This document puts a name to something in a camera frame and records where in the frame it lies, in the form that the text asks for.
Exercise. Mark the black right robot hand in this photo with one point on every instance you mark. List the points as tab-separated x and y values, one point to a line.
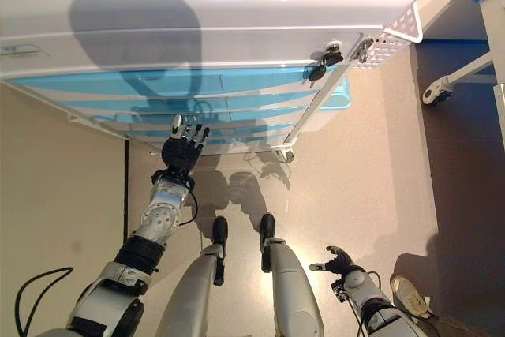
343	264

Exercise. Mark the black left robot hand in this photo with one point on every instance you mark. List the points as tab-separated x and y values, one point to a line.
180	153

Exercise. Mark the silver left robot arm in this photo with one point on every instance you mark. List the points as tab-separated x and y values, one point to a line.
158	218

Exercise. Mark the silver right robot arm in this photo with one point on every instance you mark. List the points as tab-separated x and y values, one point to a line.
371	297

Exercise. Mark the grey right robot leg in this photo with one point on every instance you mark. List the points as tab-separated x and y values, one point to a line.
292	281

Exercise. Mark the white sneaker shoe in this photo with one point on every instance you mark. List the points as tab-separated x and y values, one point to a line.
410	297

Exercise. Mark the cart caster wheel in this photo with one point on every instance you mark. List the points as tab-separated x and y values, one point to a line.
286	154

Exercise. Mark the light blue cart bin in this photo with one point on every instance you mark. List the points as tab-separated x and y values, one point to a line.
335	100

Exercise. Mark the white medical cart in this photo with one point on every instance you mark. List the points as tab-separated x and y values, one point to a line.
276	9

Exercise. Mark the black key bunch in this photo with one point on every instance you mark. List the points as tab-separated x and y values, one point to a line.
331	55

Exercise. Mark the white blue cart label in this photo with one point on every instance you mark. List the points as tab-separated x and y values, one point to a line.
19	51

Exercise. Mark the white bed caster wheel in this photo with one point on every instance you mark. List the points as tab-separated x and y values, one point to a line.
434	94

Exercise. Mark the silver cart latch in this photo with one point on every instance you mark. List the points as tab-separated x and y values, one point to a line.
365	48

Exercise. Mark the perforated white cart shelf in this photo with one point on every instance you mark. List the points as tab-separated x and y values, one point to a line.
406	25

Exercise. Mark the white bed frame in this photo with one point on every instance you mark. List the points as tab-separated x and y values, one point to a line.
446	17

